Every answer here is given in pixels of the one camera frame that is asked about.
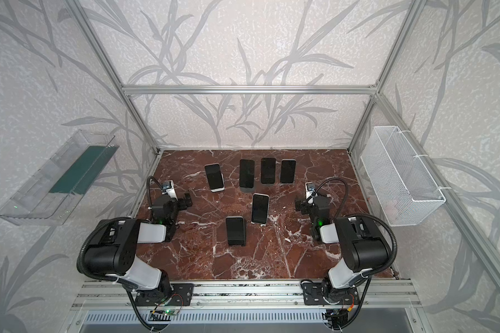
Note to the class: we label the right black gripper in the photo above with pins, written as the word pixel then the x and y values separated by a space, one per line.
pixel 306 204

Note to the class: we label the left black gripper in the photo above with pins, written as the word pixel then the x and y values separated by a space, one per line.
pixel 179 202

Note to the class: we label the white-edged phone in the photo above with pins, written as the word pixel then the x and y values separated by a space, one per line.
pixel 260 208

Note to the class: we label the black phone front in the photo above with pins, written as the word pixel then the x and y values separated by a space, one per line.
pixel 236 229

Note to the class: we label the black phone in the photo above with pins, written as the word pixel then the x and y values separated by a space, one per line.
pixel 247 174
pixel 236 229
pixel 268 171

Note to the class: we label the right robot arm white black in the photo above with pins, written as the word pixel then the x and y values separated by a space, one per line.
pixel 368 245

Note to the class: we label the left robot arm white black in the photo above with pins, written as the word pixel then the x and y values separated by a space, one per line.
pixel 109 253

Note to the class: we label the purple-edged phone far left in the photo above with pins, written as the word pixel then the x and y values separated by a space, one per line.
pixel 214 176

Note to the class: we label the silver-edged phone rear right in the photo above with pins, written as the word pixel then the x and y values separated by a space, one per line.
pixel 288 171

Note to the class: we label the black phone rear middle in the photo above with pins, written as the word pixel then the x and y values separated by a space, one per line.
pixel 268 171

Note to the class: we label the grey round-base stand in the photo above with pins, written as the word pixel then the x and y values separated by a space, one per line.
pixel 247 190

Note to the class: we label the black phone on grey stand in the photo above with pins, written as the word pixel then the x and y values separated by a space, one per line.
pixel 247 174

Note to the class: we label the green circuit board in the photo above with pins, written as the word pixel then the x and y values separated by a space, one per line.
pixel 162 313

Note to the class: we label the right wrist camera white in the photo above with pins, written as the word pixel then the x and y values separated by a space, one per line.
pixel 310 190

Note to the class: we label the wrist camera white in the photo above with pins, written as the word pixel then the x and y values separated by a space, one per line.
pixel 310 190
pixel 167 188

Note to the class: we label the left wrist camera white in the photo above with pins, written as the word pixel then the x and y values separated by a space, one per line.
pixel 167 188

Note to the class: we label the white wire mesh basket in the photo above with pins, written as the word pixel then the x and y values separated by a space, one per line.
pixel 405 189

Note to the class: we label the aluminium frame crossbar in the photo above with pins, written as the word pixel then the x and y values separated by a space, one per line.
pixel 248 89

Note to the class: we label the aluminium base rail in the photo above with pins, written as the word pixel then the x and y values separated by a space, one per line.
pixel 247 294

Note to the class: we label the clear plastic wall bin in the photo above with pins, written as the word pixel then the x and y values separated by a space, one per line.
pixel 50 196

